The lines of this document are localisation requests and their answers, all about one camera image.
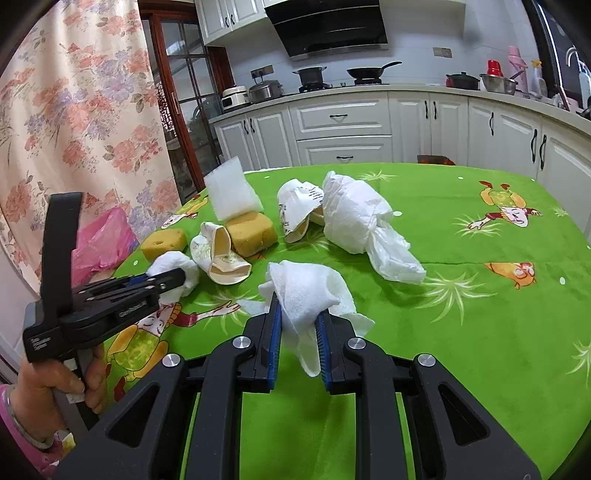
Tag white cooker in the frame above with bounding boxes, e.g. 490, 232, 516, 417
222, 84, 252, 112

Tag dark framed window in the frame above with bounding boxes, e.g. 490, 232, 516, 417
522, 0, 591, 109

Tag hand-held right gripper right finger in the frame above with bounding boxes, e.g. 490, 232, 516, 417
315, 309, 543, 480

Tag yellow sponge block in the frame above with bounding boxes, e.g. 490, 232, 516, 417
225, 211, 278, 258

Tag black range hood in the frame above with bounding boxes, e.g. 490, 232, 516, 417
264, 0, 389, 61

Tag gas stove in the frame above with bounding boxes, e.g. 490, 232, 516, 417
298, 78, 391, 93

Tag yellow sponge with hole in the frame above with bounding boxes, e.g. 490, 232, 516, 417
141, 230, 188, 263

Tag red black casserole pot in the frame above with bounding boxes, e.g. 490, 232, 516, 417
445, 71, 481, 90

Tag small white tissue wad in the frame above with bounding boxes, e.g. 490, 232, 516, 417
147, 250, 200, 298

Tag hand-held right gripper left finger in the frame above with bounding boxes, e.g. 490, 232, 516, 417
55, 293, 283, 480

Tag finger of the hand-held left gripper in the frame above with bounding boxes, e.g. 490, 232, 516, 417
154, 269, 187, 299
73, 275, 158, 299

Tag white bottle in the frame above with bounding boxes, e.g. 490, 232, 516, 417
578, 62, 591, 109

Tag person's left forearm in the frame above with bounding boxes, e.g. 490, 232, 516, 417
0, 385, 65, 476

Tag floral curtain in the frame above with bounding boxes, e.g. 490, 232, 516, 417
0, 0, 183, 296

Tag crushed beige paper cup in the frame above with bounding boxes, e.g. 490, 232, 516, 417
277, 179, 326, 244
190, 222, 252, 284

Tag white paper towel wad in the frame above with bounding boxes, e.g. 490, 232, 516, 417
322, 171, 428, 283

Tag black wok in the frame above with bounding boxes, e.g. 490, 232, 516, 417
346, 61, 402, 80

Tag white tissue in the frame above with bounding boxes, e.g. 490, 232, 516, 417
238, 260, 376, 377

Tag chrome faucet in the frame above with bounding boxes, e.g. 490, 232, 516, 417
556, 46, 591, 97

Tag pink thermos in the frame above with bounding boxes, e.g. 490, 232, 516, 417
507, 45, 527, 93

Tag person's left hand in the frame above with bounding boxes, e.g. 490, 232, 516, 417
17, 345, 108, 416

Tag pink-lined trash bin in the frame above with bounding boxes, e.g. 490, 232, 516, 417
69, 207, 138, 287

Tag white foam sheet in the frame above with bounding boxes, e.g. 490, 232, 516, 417
204, 157, 264, 222

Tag spray bottle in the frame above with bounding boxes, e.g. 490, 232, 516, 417
531, 60, 548, 97

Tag white cabinets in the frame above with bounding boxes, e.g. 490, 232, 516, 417
209, 90, 591, 199
194, 0, 271, 46

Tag silver rice cooker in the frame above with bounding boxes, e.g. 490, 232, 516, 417
248, 79, 283, 103

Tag green cartoon tablecloth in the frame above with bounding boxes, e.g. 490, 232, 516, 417
104, 162, 591, 480

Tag silver bracelet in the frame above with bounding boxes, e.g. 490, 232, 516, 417
4, 385, 56, 450

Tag steel bowl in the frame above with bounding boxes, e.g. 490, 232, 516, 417
479, 73, 519, 95

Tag white upper cabinets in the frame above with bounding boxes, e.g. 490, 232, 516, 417
194, 0, 271, 46

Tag white lower cabinets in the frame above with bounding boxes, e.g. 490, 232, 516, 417
209, 90, 591, 199

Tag wooden glass door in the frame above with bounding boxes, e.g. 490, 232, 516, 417
139, 11, 236, 204

